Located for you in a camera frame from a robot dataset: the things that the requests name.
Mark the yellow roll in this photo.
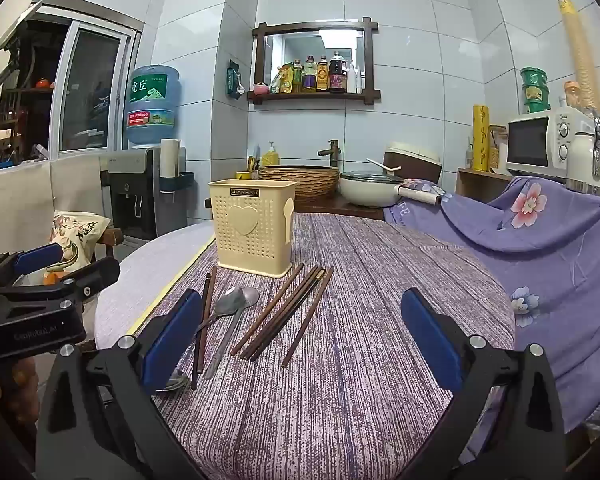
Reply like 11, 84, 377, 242
472, 105, 490, 171

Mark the beige panel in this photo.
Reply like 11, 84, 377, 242
0, 152, 113, 261

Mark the bronze faucet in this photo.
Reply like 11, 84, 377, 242
318, 140, 340, 167

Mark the cream plastic utensil holder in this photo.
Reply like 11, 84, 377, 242
208, 178, 298, 279

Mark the dark wall tray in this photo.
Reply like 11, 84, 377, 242
160, 171, 196, 193

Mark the white thermos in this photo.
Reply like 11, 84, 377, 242
567, 115, 600, 196

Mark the printed snack bag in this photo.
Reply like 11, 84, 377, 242
47, 210, 112, 273

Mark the purple floral cloth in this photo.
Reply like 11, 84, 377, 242
384, 176, 600, 433

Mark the white microwave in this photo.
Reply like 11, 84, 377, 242
505, 106, 596, 183

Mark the wooden cabinet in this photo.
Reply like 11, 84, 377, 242
455, 167, 513, 203

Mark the wooden mirror wall shelf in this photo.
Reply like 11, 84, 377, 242
247, 17, 381, 107

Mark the grey water dispenser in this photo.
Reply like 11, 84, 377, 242
100, 146, 183, 241

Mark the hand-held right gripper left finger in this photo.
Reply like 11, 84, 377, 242
35, 289, 203, 480

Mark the blue water jug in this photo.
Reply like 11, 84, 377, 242
125, 65, 182, 147

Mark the sliding window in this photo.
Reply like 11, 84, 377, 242
0, 0, 146, 171

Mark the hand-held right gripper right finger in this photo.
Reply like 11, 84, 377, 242
400, 287, 567, 480

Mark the purple striped tablecloth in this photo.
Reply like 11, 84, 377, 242
130, 212, 517, 480

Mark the white ladle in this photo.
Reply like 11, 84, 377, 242
366, 157, 406, 177

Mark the woven basin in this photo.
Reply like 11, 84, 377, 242
258, 164, 340, 201

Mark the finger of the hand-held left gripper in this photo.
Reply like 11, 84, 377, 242
0, 258, 122, 306
0, 243, 65, 293

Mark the wooden chair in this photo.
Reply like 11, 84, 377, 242
92, 227, 126, 261

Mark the dark sauce bottle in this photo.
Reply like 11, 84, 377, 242
328, 51, 347, 93

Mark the white pan with glass lid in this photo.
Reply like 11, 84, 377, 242
339, 170, 442, 208

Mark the dark chopstick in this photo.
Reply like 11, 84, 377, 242
249, 269, 328, 362
190, 273, 212, 392

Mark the yellow green pouch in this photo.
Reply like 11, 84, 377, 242
270, 64, 293, 94

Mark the tall stack of paper cups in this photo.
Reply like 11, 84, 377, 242
556, 0, 600, 116

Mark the brown white rice cooker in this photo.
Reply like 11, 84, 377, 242
383, 142, 443, 186

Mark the green wall packet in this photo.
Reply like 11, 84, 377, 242
226, 60, 246, 100

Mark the white paper roll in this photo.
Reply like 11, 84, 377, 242
161, 138, 181, 179

